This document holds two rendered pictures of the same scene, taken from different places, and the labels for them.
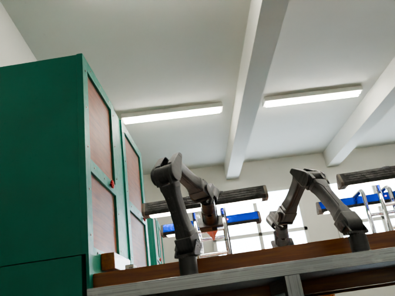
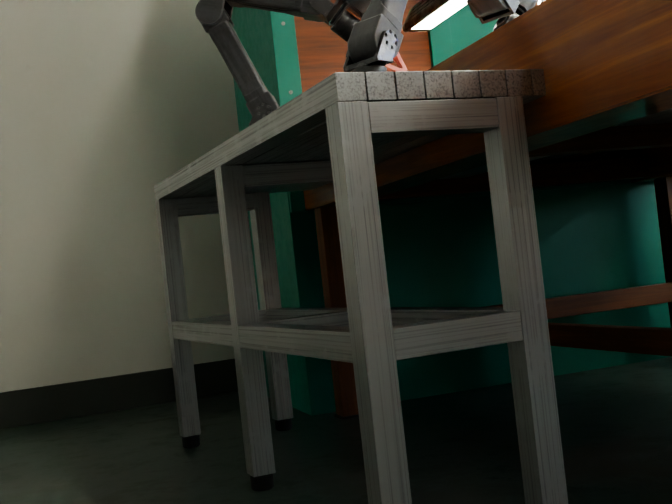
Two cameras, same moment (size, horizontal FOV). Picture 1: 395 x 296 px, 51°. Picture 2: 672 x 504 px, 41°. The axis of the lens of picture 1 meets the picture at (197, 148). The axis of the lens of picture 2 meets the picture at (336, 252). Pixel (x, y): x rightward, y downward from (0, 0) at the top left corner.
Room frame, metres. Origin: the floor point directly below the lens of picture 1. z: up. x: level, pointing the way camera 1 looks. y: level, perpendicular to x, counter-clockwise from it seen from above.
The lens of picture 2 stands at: (0.89, -1.92, 0.41)
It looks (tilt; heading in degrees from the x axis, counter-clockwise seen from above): 1 degrees up; 70
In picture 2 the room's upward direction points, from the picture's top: 6 degrees counter-clockwise
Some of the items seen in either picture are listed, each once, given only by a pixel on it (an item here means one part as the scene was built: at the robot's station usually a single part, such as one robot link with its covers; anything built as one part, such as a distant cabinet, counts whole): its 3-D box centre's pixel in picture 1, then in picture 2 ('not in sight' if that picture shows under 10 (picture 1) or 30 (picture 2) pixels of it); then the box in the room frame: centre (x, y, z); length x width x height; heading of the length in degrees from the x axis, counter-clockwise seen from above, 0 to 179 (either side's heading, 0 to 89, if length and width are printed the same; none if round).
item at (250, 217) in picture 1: (210, 224); not in sight; (2.57, -0.02, 1.08); 0.62 x 0.08 x 0.07; 88
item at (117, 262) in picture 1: (117, 264); not in sight; (1.96, 0.44, 0.83); 0.30 x 0.06 x 0.07; 178
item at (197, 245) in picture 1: (187, 249); (263, 119); (1.48, 0.09, 0.77); 0.09 x 0.06 x 0.06; 64
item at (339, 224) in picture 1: (352, 227); (368, 53); (1.51, -0.51, 0.77); 0.09 x 0.06 x 0.06; 114
